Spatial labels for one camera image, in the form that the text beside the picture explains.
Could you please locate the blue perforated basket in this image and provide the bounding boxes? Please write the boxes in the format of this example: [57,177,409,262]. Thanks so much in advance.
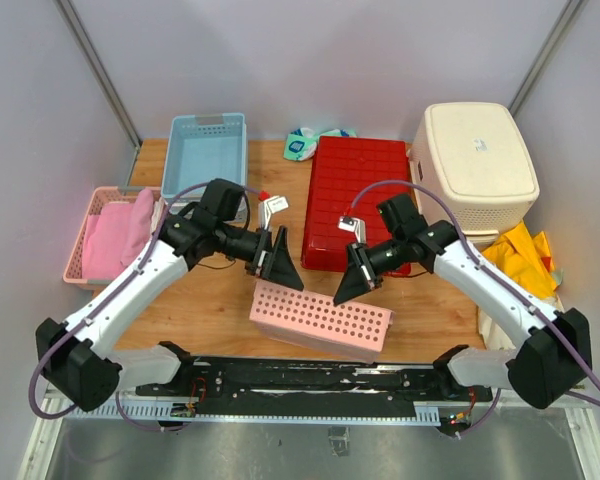
[161,113,248,199]

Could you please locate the green white wipes packet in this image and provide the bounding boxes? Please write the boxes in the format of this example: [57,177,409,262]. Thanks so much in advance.
[283,127,357,162]

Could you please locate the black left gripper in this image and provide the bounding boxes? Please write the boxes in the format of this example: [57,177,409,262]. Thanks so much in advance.
[217,222,304,291]

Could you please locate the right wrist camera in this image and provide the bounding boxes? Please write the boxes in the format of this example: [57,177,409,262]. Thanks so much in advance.
[338,215,367,244]

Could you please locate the pink basket with cloths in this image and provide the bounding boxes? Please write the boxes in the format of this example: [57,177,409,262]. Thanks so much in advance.
[63,186,164,290]

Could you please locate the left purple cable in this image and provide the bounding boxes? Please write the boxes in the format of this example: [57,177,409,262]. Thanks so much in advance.
[28,182,271,433]

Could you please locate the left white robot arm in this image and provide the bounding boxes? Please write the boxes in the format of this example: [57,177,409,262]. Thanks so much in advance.
[28,179,304,419]

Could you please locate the red plastic tray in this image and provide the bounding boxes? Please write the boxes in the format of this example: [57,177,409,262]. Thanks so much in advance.
[301,136,410,272]

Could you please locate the pink folded cloth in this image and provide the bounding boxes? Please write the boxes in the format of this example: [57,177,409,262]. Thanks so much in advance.
[81,188,155,280]

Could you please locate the large cream perforated container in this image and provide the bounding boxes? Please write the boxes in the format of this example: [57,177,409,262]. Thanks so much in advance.
[408,102,540,249]

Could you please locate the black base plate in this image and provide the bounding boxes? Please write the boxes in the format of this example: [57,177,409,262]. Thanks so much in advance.
[135,356,492,420]

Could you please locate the yellow patterned cloth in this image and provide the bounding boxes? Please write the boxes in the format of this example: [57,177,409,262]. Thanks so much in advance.
[477,219,581,351]

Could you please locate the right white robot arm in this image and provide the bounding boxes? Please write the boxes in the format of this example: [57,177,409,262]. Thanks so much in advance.
[333,194,592,409]

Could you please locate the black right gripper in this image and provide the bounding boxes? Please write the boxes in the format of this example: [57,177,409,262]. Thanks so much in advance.
[335,234,406,305]

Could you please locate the pink perforated basket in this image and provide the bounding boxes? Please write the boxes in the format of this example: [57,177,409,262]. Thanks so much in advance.
[249,280,394,364]

